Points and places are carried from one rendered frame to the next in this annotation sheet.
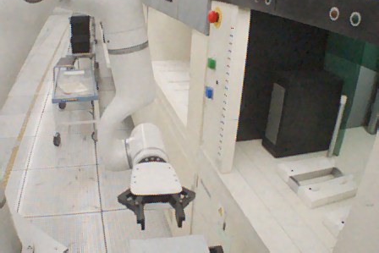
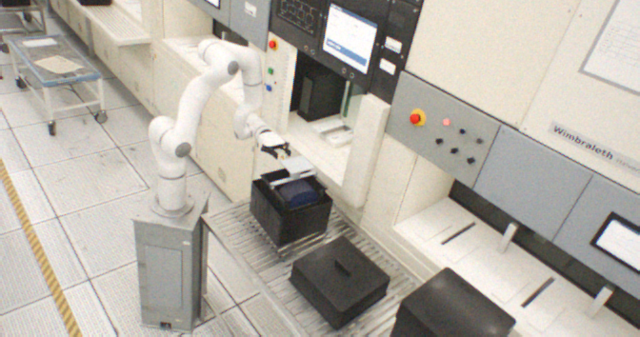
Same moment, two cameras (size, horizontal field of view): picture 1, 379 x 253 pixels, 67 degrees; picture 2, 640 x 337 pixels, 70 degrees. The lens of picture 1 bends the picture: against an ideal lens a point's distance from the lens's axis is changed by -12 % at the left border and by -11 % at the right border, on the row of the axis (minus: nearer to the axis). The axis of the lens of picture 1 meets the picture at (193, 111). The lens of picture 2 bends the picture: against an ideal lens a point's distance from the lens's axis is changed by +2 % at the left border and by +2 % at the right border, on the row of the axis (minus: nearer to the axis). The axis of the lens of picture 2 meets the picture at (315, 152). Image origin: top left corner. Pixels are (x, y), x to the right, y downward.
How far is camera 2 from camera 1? 153 cm
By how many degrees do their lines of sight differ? 25
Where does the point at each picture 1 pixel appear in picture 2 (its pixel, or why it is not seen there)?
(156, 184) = (274, 141)
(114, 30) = (251, 76)
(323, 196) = (340, 141)
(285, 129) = (313, 105)
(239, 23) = (292, 53)
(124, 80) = (253, 97)
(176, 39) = (191, 15)
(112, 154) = (244, 131)
